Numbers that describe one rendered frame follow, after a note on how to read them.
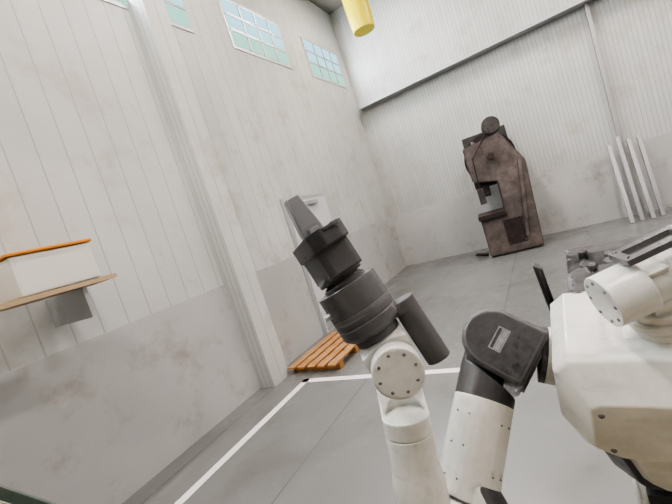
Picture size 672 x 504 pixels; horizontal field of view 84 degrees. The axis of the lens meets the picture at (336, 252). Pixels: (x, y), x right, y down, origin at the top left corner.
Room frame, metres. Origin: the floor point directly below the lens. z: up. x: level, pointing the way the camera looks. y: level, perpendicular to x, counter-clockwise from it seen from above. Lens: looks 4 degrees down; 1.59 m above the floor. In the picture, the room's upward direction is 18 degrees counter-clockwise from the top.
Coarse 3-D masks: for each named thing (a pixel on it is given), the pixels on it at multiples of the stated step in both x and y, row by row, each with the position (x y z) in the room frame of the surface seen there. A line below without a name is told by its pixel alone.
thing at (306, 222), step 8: (288, 200) 0.51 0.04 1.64; (296, 200) 0.52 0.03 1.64; (288, 208) 0.51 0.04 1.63; (296, 208) 0.51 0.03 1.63; (304, 208) 0.52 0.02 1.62; (296, 216) 0.51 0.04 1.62; (304, 216) 0.51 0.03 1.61; (312, 216) 0.52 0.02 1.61; (296, 224) 0.51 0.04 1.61; (304, 224) 0.51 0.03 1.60; (312, 224) 0.51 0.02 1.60; (320, 224) 0.52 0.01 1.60; (304, 232) 0.51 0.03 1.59; (312, 232) 0.50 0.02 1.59
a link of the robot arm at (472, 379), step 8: (464, 352) 0.62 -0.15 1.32; (464, 360) 0.60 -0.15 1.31; (464, 368) 0.59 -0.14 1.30; (472, 368) 0.58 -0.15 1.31; (480, 368) 0.59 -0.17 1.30; (464, 376) 0.58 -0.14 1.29; (472, 376) 0.57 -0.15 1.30; (480, 376) 0.56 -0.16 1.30; (488, 376) 0.56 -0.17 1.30; (496, 376) 0.57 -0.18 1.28; (464, 384) 0.58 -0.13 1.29; (472, 384) 0.57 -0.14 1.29; (480, 384) 0.56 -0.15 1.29; (488, 384) 0.55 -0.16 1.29; (496, 384) 0.55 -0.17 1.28; (464, 392) 0.57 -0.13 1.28; (472, 392) 0.56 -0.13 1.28; (480, 392) 0.55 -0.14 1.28; (488, 392) 0.55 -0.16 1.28; (496, 392) 0.55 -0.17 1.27; (504, 392) 0.55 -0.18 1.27; (496, 400) 0.54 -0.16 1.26; (504, 400) 0.55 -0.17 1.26; (512, 400) 0.55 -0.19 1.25; (512, 408) 0.55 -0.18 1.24
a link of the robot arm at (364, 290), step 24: (312, 240) 0.46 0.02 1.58; (336, 240) 0.46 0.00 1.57; (312, 264) 0.50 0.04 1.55; (336, 264) 0.47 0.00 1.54; (360, 264) 0.51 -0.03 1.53; (336, 288) 0.48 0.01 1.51; (360, 288) 0.47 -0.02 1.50; (384, 288) 0.49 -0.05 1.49; (336, 312) 0.48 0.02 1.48; (360, 312) 0.46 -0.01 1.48
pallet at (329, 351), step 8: (328, 336) 5.18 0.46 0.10; (336, 336) 5.06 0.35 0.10; (320, 344) 4.94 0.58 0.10; (328, 344) 4.83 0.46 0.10; (336, 344) 4.72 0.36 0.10; (344, 344) 4.63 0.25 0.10; (352, 344) 4.53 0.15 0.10; (312, 352) 4.72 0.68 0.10; (320, 352) 4.61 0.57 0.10; (328, 352) 4.52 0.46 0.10; (336, 352) 4.43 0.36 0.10; (344, 352) 4.34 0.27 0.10; (352, 352) 4.51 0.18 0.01; (304, 360) 4.56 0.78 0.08; (312, 360) 4.45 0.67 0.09; (320, 360) 4.34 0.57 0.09; (328, 360) 4.25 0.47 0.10; (336, 360) 4.17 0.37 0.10; (288, 368) 4.42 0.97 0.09; (296, 368) 4.48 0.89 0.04; (304, 368) 4.41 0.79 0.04; (312, 368) 4.34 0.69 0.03; (320, 368) 4.28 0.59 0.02; (328, 368) 4.22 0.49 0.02; (336, 368) 4.16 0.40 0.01
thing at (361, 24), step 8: (344, 0) 6.71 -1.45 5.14; (352, 0) 6.61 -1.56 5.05; (360, 0) 6.59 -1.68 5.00; (368, 0) 6.75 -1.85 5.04; (344, 8) 6.83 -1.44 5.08; (352, 8) 6.64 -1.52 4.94; (360, 8) 6.60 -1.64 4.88; (368, 8) 6.66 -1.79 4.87; (352, 16) 6.67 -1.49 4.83; (360, 16) 6.61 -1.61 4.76; (368, 16) 6.63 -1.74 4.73; (352, 24) 6.72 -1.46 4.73; (360, 24) 6.62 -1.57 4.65; (368, 24) 6.63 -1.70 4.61; (360, 32) 6.82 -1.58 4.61; (368, 32) 6.92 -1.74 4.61
